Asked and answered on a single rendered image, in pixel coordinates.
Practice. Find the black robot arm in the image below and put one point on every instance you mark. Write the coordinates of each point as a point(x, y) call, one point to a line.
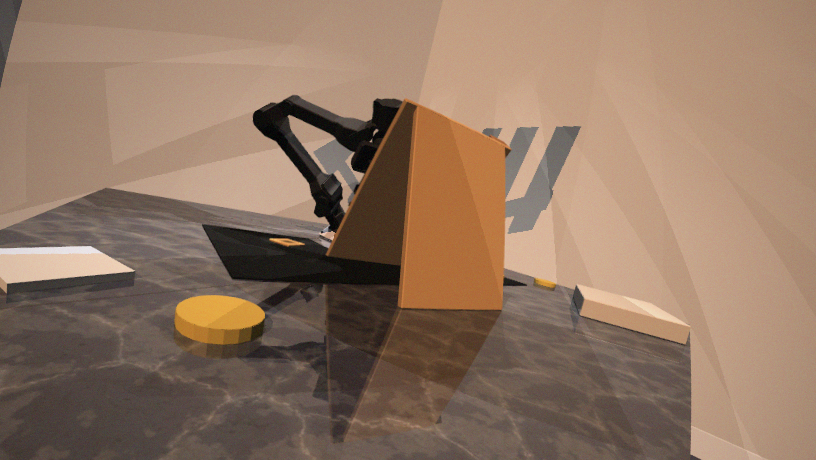
point(272, 121)

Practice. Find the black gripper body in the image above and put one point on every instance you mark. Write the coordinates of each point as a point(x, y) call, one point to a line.
point(365, 151)

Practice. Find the orange letter tile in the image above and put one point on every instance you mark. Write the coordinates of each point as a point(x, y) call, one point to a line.
point(287, 242)

